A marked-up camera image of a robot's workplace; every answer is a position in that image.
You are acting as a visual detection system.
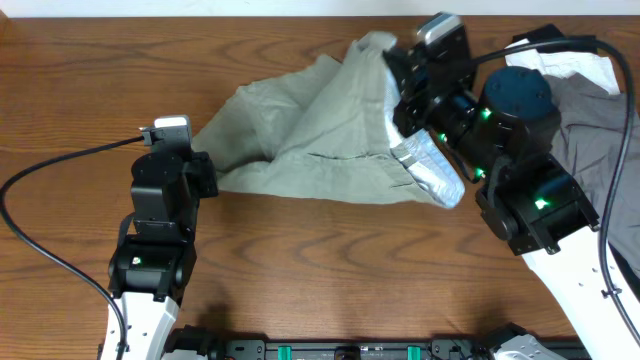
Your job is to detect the khaki grey shorts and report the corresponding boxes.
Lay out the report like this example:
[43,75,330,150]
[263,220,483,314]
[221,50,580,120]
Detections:
[192,31,465,209]

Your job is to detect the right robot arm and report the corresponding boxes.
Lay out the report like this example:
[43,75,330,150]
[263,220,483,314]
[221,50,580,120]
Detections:
[383,26,639,359]

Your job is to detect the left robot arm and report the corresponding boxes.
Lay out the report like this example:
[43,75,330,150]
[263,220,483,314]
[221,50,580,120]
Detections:
[99,151,225,359]

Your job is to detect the black garment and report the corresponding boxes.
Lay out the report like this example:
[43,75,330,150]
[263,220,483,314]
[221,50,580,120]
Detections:
[512,24,598,54]

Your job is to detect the white shirt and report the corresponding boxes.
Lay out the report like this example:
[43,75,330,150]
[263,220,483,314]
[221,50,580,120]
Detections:
[505,50,620,95]

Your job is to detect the dark grey garment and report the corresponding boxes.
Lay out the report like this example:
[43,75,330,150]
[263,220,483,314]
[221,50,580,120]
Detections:
[545,74,639,273]

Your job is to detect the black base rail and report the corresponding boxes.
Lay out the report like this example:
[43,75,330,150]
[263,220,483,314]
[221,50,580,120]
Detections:
[164,324,591,360]

